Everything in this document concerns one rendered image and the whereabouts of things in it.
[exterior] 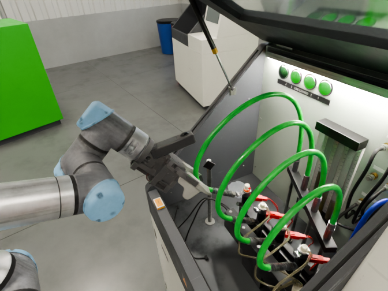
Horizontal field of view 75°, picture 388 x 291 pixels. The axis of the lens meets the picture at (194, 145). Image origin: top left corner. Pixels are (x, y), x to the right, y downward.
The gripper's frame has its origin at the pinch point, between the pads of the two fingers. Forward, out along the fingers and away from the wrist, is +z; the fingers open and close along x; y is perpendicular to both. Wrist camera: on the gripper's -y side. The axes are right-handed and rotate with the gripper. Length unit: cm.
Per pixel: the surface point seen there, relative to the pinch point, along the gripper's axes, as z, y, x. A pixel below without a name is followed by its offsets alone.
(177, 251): 11.3, 24.6, -4.3
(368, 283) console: 23.8, -9.8, 31.3
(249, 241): 13.5, 2.8, 12.3
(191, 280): 14.5, 24.6, 5.6
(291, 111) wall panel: 20.0, -35.1, -21.5
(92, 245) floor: 25, 118, -110
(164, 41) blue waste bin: 9, -83, -620
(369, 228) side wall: 20.1, -18.3, 26.5
